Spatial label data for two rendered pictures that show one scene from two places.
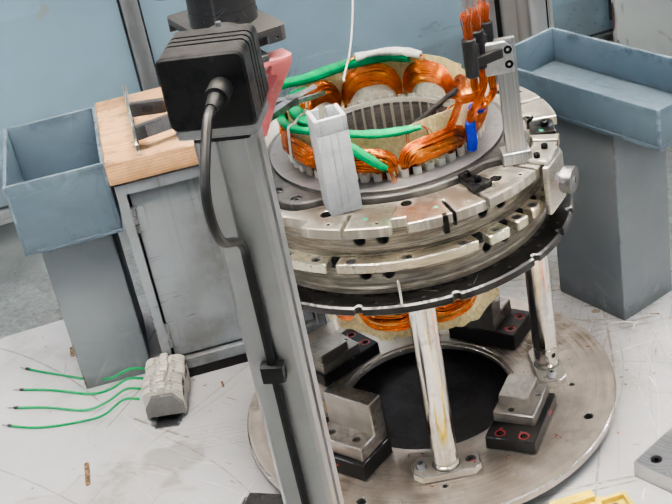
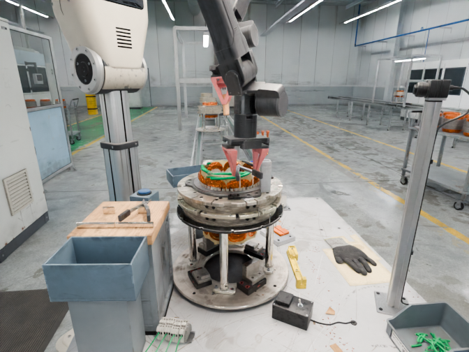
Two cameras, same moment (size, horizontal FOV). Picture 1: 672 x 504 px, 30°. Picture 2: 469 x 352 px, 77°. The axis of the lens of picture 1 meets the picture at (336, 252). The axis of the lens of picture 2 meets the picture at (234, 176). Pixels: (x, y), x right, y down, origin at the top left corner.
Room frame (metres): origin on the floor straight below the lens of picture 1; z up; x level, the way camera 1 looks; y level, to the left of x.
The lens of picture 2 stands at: (0.96, 0.78, 1.39)
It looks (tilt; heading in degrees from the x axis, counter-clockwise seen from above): 18 degrees down; 277
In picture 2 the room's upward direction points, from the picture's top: straight up
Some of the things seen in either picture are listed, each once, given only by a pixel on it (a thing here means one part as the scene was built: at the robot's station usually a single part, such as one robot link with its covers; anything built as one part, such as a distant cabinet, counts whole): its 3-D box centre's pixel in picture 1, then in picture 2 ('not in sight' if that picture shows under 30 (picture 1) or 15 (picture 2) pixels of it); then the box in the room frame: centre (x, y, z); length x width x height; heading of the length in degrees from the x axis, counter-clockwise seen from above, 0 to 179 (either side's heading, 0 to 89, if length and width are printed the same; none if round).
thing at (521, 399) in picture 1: (520, 398); (253, 246); (0.99, -0.15, 0.83); 0.05 x 0.04 x 0.02; 151
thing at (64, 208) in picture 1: (85, 254); (107, 305); (1.29, 0.29, 0.92); 0.17 x 0.11 x 0.28; 7
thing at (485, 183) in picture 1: (471, 179); not in sight; (0.95, -0.13, 1.10); 0.03 x 0.02 x 0.01; 27
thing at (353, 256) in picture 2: not in sight; (349, 253); (0.64, -0.20, 0.79); 0.24 x 0.13 x 0.02; 102
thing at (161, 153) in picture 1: (188, 121); (125, 220); (1.31, 0.13, 1.05); 0.20 x 0.19 x 0.02; 97
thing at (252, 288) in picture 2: (344, 448); (251, 282); (0.99, 0.03, 0.81); 0.08 x 0.05 x 0.02; 49
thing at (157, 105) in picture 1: (148, 107); (124, 215); (1.29, 0.17, 1.09); 0.04 x 0.01 x 0.02; 82
